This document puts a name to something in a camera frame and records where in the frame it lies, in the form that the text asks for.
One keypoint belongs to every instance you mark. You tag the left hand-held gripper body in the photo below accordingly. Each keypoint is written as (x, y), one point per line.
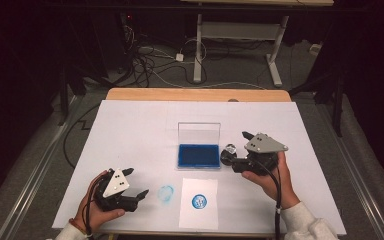
(116, 185)

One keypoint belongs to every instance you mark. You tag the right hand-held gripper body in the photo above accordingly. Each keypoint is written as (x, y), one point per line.
(263, 145)

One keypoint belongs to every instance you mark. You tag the black stamp with clear knob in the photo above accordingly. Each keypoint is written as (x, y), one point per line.
(229, 154)

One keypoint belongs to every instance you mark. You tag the black round stamp cap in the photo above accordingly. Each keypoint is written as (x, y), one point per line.
(226, 159)

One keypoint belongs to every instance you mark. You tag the blue ink pad clear lid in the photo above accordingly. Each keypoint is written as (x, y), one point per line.
(198, 155)

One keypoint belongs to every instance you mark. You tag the person's left hand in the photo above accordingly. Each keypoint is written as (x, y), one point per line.
(98, 216)

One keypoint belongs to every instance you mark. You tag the person's right hand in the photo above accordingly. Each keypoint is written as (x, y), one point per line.
(273, 186)

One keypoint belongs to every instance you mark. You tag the large white board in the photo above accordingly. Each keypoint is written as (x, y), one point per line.
(146, 133)

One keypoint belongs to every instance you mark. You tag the white paper sheet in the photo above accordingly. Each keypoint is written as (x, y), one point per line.
(198, 216)

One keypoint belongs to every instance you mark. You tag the wooden table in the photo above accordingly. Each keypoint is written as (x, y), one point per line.
(196, 94)

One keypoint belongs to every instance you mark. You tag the black stand leg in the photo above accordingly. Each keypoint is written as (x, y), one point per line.
(338, 110)

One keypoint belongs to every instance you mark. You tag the small white power adapter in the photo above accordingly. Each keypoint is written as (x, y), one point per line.
(179, 57)

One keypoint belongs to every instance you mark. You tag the white-framed desk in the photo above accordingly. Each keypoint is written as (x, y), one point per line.
(240, 30)

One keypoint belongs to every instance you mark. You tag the metal floor rail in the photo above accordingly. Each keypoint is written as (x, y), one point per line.
(360, 186)
(33, 183)

